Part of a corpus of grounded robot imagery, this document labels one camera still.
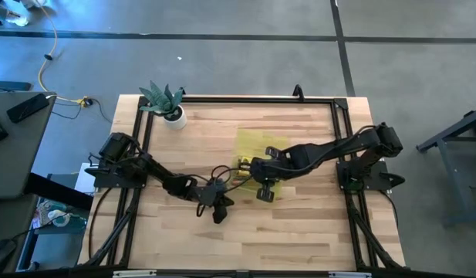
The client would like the black aluminium table frame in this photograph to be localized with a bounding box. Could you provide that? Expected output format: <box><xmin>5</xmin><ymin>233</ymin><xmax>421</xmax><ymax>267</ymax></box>
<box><xmin>77</xmin><ymin>94</ymin><xmax>407</xmax><ymax>278</ymax></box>

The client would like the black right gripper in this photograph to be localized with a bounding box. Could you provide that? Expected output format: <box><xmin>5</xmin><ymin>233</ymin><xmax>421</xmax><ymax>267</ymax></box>
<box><xmin>238</xmin><ymin>146</ymin><xmax>296</xmax><ymax>203</ymax></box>

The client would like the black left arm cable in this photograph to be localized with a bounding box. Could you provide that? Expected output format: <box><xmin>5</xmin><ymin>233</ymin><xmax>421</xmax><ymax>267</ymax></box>
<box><xmin>196</xmin><ymin>164</ymin><xmax>233</xmax><ymax>218</ymax></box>

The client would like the silver frame plate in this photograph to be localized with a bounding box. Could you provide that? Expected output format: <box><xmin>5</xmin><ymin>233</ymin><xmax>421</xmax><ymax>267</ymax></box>
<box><xmin>113</xmin><ymin>270</ymin><xmax>157</xmax><ymax>278</ymax></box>
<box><xmin>329</xmin><ymin>271</ymin><xmax>373</xmax><ymax>278</ymax></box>

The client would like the grey metal stand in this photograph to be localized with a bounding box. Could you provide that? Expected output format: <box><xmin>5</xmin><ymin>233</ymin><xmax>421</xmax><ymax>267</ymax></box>
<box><xmin>416</xmin><ymin>106</ymin><xmax>476</xmax><ymax>227</ymax></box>

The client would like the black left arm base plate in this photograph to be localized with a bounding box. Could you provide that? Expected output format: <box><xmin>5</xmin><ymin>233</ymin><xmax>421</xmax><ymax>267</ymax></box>
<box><xmin>84</xmin><ymin>165</ymin><xmax>149</xmax><ymax>189</ymax></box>

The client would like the black bench beam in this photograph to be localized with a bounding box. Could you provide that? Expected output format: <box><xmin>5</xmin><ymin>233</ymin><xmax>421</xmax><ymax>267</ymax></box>
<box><xmin>23</xmin><ymin>172</ymin><xmax>94</xmax><ymax>212</ymax></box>

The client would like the green plant in white pot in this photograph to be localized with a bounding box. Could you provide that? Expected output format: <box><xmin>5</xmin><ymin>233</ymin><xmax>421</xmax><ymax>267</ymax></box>
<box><xmin>138</xmin><ymin>80</ymin><xmax>188</xmax><ymax>131</ymax></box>

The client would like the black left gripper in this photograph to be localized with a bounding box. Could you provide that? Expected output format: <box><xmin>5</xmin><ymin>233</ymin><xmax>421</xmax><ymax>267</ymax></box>
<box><xmin>197</xmin><ymin>181</ymin><xmax>235</xmax><ymax>225</ymax></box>

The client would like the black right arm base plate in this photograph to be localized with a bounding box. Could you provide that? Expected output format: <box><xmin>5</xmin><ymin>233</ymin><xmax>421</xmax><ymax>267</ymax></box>
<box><xmin>336</xmin><ymin>160</ymin><xmax>407</xmax><ymax>192</ymax></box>

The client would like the flat black device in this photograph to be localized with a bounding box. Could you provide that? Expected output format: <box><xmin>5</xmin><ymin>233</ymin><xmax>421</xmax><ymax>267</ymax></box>
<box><xmin>0</xmin><ymin>80</ymin><xmax>32</xmax><ymax>93</ymax></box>

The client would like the person's shoe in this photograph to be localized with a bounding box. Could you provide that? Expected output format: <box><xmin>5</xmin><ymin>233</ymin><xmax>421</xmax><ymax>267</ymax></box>
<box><xmin>5</xmin><ymin>0</ymin><xmax>49</xmax><ymax>28</ymax></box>

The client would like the grey side table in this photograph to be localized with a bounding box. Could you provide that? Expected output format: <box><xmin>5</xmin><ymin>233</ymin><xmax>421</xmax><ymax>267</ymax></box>
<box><xmin>0</xmin><ymin>91</ymin><xmax>57</xmax><ymax>200</ymax></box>

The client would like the black phone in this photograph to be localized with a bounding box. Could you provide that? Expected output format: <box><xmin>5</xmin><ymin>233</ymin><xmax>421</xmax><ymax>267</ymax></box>
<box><xmin>5</xmin><ymin>93</ymin><xmax>51</xmax><ymax>124</ymax></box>

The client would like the clutter bag on floor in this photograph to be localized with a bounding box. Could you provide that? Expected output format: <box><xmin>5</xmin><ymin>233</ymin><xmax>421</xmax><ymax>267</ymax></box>
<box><xmin>32</xmin><ymin>199</ymin><xmax>88</xmax><ymax>235</ymax></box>

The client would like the yellow floor cable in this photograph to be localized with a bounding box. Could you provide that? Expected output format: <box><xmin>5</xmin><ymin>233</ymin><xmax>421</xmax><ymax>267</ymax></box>
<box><xmin>36</xmin><ymin>3</ymin><xmax>94</xmax><ymax>108</ymax></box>

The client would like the black frame bracket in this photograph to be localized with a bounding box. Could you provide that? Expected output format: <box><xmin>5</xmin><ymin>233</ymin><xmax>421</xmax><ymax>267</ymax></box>
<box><xmin>292</xmin><ymin>83</ymin><xmax>306</xmax><ymax>102</ymax></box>

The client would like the yellow translucent pencil case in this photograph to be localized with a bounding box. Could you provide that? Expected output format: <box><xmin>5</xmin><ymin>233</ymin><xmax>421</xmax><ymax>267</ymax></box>
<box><xmin>230</xmin><ymin>128</ymin><xmax>292</xmax><ymax>204</ymax></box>

